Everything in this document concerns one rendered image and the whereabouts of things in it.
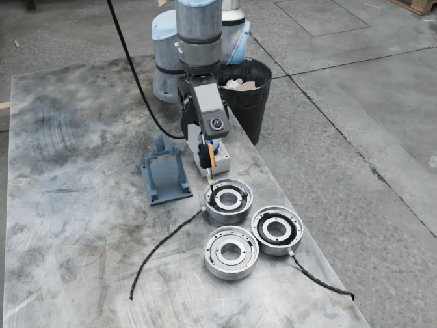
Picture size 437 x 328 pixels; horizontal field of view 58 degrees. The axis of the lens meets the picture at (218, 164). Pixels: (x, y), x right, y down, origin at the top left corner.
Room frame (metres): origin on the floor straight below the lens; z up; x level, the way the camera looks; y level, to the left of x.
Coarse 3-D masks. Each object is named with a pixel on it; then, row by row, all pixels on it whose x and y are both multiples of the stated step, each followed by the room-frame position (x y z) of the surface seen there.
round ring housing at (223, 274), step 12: (228, 228) 0.47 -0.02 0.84; (240, 228) 0.47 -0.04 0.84; (228, 240) 0.45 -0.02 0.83; (252, 240) 0.45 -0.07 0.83; (204, 252) 0.41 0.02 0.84; (216, 252) 0.42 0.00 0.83; (240, 252) 0.43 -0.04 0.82; (252, 252) 0.42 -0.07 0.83; (228, 264) 0.40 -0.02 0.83; (252, 264) 0.39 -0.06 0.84; (228, 276) 0.37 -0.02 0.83; (240, 276) 0.37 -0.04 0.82
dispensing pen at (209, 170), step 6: (204, 138) 0.61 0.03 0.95; (204, 144) 0.60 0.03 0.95; (204, 150) 0.58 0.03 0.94; (198, 156) 0.60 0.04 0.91; (204, 156) 0.58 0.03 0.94; (204, 162) 0.57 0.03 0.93; (210, 162) 0.57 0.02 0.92; (204, 168) 0.56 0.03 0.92; (210, 168) 0.58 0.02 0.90; (210, 174) 0.57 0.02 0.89; (210, 180) 0.56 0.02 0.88; (210, 186) 0.56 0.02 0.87
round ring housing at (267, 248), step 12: (288, 216) 0.51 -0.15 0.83; (252, 228) 0.47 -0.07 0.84; (264, 228) 0.48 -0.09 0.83; (276, 228) 0.50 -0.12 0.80; (288, 228) 0.48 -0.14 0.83; (300, 228) 0.48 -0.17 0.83; (276, 240) 0.45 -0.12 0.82; (300, 240) 0.45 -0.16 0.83; (264, 252) 0.44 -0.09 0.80; (276, 252) 0.43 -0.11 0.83; (288, 252) 0.43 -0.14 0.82
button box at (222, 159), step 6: (222, 144) 0.72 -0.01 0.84; (216, 150) 0.69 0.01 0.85; (222, 150) 0.70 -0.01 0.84; (216, 156) 0.67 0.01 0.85; (222, 156) 0.67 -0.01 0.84; (228, 156) 0.67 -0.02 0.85; (198, 162) 0.67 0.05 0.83; (216, 162) 0.66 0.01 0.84; (222, 162) 0.66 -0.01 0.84; (228, 162) 0.67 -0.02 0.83; (198, 168) 0.67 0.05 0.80; (216, 168) 0.66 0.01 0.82; (222, 168) 0.66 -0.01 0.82; (228, 168) 0.67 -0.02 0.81; (204, 174) 0.65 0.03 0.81
